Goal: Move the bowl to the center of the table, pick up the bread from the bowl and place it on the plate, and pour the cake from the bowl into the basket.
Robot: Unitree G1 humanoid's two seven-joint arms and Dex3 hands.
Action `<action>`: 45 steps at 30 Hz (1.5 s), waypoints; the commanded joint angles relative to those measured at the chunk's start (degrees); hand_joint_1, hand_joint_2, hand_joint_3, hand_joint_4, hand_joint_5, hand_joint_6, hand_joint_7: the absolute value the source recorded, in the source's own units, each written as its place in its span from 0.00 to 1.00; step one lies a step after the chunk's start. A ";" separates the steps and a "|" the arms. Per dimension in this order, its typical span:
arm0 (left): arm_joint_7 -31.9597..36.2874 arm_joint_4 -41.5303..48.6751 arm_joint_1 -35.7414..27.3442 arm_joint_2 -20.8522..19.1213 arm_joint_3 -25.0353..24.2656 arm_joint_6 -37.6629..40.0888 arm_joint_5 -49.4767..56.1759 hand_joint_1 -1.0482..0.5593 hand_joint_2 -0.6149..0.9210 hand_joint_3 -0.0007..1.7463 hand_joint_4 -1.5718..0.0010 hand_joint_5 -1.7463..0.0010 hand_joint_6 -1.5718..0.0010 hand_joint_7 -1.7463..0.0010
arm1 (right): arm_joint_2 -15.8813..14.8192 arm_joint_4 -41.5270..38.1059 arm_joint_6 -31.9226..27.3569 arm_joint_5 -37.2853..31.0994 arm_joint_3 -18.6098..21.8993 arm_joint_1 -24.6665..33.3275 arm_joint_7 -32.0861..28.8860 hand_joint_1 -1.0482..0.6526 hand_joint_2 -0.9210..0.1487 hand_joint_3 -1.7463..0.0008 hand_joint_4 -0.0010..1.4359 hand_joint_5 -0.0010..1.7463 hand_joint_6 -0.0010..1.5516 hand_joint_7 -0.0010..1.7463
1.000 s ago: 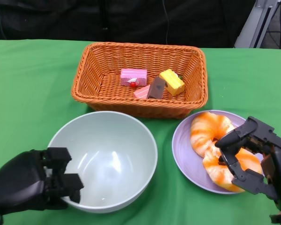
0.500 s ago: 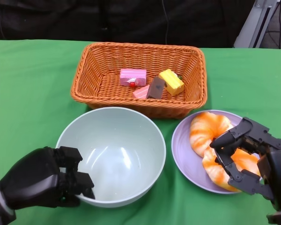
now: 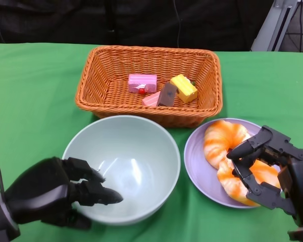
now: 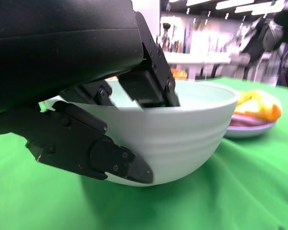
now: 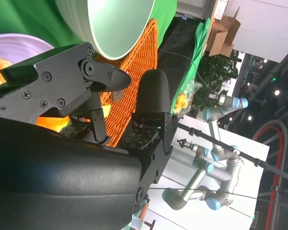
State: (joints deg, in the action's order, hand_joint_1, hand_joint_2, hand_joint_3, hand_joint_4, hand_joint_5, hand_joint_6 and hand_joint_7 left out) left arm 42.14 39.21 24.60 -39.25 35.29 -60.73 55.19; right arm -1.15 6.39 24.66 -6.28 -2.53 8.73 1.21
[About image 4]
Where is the orange ring doughnut bread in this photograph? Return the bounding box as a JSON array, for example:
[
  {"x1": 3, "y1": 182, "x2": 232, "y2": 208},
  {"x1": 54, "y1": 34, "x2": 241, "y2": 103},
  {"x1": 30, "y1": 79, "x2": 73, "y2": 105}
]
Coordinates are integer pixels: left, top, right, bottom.
[{"x1": 234, "y1": 92, "x2": 283, "y2": 122}]

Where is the orange wicker basket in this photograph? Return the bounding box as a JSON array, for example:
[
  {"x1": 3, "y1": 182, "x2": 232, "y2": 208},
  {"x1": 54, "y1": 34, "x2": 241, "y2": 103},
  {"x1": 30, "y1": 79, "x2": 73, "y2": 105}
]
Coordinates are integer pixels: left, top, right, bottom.
[{"x1": 170, "y1": 69, "x2": 187, "y2": 80}]

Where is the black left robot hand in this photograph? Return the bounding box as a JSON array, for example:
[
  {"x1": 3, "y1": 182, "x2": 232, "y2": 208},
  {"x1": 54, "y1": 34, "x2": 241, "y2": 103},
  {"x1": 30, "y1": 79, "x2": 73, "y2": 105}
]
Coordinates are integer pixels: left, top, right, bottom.
[{"x1": 0, "y1": 0, "x2": 181, "y2": 184}]

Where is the pale green bowl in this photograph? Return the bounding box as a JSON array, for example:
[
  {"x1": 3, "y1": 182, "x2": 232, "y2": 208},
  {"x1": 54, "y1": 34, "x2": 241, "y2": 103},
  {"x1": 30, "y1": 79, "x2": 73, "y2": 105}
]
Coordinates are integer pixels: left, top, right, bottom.
[{"x1": 39, "y1": 80, "x2": 241, "y2": 188}]

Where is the twisted orange bread bun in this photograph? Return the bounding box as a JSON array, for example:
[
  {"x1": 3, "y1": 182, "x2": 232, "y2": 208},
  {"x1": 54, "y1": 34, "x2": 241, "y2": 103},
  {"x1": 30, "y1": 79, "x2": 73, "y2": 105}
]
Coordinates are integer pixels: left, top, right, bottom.
[{"x1": 237, "y1": 90, "x2": 258, "y2": 106}]

